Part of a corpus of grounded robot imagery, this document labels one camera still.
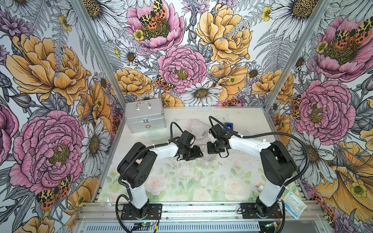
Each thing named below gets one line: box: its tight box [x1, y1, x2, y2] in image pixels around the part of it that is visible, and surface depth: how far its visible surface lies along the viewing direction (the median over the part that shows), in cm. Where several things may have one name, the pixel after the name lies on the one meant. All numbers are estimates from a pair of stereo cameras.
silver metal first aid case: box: [124, 98, 167, 134], surface depth 101 cm
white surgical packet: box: [282, 190, 308, 220], surface depth 78 cm
